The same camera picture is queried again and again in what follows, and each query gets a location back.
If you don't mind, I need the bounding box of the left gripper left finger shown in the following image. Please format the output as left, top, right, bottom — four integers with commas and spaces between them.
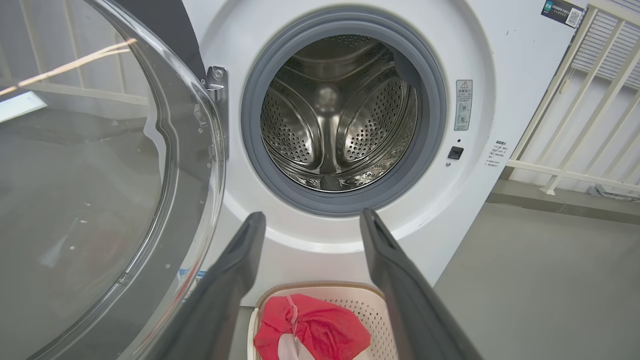
145, 211, 267, 360

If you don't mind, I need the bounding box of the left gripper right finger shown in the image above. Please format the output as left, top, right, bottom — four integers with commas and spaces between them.
359, 209, 483, 360

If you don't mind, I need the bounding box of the red garment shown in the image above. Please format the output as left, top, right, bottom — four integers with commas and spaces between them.
254, 293, 372, 360

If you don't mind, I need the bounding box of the black glass washing machine door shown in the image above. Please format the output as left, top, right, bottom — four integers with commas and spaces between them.
0, 0, 228, 360

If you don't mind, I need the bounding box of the cream basket with brown rim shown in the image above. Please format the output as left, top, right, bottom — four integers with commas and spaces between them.
247, 281, 401, 360

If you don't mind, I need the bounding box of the grey rubber door seal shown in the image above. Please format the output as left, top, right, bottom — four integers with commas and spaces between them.
241, 7, 447, 217

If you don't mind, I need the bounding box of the metal door hinge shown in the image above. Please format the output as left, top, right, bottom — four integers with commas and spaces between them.
201, 66, 231, 161

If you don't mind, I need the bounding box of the steel washing drum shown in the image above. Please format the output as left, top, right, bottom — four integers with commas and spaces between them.
260, 34, 418, 193

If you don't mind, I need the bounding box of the white washing machine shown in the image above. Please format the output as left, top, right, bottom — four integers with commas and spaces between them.
180, 0, 591, 307

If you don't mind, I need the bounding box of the blue energy label sticker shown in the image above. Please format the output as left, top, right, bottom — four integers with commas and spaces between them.
177, 269, 208, 301

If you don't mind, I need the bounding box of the small printed text label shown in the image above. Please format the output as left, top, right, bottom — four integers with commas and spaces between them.
484, 140, 508, 168

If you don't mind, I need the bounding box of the white railing fence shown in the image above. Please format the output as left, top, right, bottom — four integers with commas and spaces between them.
502, 0, 640, 196

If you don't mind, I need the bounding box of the grey warning label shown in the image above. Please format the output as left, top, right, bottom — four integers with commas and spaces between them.
454, 79, 474, 132

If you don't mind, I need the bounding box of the black QR code sticker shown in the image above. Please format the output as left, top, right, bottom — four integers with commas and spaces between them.
541, 0, 586, 29

